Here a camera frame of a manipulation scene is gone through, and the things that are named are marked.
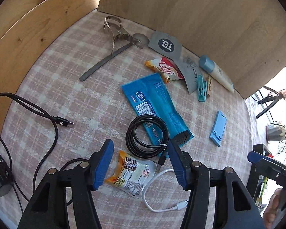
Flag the white usb cable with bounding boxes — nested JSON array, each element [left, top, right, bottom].
[[141, 168, 190, 213]]

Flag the pink plaid table cloth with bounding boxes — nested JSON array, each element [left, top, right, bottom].
[[0, 11, 267, 228]]

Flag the blue folding phone stand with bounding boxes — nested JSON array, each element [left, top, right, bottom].
[[209, 111, 227, 147]]

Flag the black usb cable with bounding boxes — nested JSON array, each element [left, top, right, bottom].
[[125, 114, 192, 173]]

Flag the wooden board backdrop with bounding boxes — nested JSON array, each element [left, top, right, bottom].
[[0, 0, 286, 139]]

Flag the grey T3 sachet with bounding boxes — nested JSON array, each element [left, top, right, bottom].
[[148, 31, 182, 60]]

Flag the white coffee creamer sachet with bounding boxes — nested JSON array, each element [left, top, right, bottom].
[[105, 151, 157, 198]]

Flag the blue wet wipe packet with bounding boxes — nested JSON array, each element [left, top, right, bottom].
[[121, 72, 194, 158]]

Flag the cream tube blue cap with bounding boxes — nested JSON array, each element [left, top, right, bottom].
[[199, 55, 235, 93]]

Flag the black power adapter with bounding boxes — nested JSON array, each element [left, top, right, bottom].
[[0, 162, 13, 197]]

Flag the grey foil sachet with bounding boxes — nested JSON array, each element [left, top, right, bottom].
[[174, 57, 201, 94]]

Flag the wooden clothespin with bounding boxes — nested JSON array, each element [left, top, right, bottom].
[[206, 75, 213, 98]]

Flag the person's right hand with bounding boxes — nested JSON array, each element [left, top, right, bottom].
[[263, 188, 282, 229]]

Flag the black charger cable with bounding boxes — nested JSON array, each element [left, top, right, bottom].
[[0, 92, 96, 210]]

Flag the teal plastic clothespin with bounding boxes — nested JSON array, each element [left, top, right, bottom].
[[197, 74, 208, 102]]

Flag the grey flat stick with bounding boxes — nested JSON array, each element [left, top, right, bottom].
[[79, 43, 133, 81]]

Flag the orange coffee mate sachet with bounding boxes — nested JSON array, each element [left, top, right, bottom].
[[145, 57, 184, 84]]

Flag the bronze metal hair claw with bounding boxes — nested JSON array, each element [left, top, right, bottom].
[[103, 15, 150, 53]]

